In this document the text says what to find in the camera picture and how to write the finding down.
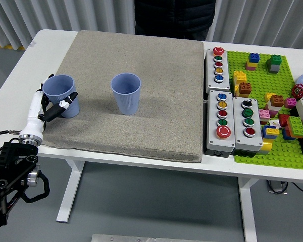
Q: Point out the grey five-button control box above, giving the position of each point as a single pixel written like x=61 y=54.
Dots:
x=213 y=131
x=221 y=84

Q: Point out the person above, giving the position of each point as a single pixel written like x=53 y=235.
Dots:
x=174 y=17

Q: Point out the blue toy brick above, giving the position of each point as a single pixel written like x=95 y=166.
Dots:
x=253 y=57
x=264 y=131

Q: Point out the blue ribbed plastic cup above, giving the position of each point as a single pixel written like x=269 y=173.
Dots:
x=59 y=88
x=127 y=103

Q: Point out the grey selector switch control box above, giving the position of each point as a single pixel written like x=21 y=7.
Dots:
x=240 y=131

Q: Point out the small table label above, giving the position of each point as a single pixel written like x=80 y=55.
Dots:
x=32 y=44

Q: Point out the red toy brick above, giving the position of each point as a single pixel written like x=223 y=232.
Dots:
x=283 y=120

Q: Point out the grey toy brick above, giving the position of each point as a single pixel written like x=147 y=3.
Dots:
x=274 y=68

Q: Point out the red valve handwheel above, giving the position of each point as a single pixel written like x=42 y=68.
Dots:
x=298 y=91

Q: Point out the green studded baseplate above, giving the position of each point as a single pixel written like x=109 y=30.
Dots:
x=260 y=83

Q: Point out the pink toy brick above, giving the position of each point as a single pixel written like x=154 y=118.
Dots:
x=249 y=68
x=264 y=114

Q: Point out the brown toy brick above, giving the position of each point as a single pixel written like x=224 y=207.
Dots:
x=277 y=100
x=245 y=89

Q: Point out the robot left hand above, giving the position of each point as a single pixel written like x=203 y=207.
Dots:
x=34 y=123

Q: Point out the yellow black floor tape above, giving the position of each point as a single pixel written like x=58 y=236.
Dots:
x=15 y=47

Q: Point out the white table leg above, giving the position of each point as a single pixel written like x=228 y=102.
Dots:
x=247 y=206
x=72 y=181

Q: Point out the green toy brick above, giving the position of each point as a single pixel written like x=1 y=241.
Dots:
x=296 y=126
x=275 y=60

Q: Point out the clear yellow toy brick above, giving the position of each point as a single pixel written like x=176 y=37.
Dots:
x=266 y=146

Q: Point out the grey-brown fabric mat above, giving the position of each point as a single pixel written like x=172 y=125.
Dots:
x=154 y=113

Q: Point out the magenta toy brick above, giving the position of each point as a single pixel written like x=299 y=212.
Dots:
x=290 y=103

